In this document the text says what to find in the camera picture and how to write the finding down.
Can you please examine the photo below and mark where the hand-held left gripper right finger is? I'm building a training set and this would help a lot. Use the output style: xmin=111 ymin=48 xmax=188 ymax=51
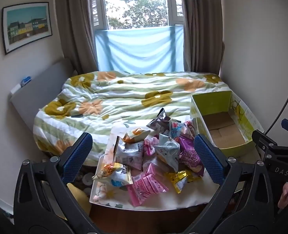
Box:
xmin=185 ymin=134 xmax=275 ymax=234

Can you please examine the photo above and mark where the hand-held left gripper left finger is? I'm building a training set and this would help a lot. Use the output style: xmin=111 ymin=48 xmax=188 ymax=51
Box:
xmin=13 ymin=132 xmax=100 ymax=234

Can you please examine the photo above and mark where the green cardboard box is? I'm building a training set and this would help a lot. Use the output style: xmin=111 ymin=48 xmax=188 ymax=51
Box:
xmin=190 ymin=91 xmax=265 ymax=157

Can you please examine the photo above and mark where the pile of assorted snack bags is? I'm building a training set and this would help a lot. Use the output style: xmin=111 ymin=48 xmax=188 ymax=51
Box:
xmin=93 ymin=108 xmax=205 ymax=206

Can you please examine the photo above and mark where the muffin snack packet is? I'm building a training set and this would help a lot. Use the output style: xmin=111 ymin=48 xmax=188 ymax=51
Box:
xmin=123 ymin=127 xmax=151 ymax=144

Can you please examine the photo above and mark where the person's right hand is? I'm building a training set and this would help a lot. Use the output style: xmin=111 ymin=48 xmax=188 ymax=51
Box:
xmin=277 ymin=182 xmax=288 ymax=209

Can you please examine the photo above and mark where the yellow object under table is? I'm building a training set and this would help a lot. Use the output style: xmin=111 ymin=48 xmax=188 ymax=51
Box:
xmin=67 ymin=182 xmax=92 ymax=214

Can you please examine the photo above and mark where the floral tablecloth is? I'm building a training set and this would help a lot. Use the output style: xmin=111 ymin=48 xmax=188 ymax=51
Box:
xmin=91 ymin=121 xmax=222 ymax=206

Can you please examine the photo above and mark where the floral striped duvet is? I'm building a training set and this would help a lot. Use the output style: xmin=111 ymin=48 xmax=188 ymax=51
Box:
xmin=32 ymin=71 xmax=232 ymax=164

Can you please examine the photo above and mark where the grey bed headboard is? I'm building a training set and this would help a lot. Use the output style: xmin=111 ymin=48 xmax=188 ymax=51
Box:
xmin=10 ymin=57 xmax=74 ymax=114

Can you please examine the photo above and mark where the light blue window cloth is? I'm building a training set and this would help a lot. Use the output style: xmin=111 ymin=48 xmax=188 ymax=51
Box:
xmin=95 ymin=25 xmax=184 ymax=74

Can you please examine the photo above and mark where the brown curtain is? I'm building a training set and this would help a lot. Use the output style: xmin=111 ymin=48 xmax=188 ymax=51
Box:
xmin=54 ymin=0 xmax=98 ymax=75
xmin=180 ymin=0 xmax=224 ymax=76

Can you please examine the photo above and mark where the framed picture of houses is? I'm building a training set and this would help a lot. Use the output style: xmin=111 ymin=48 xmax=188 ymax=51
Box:
xmin=2 ymin=2 xmax=53 ymax=55

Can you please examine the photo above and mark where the window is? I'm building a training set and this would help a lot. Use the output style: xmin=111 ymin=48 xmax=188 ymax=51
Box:
xmin=88 ymin=0 xmax=185 ymax=31

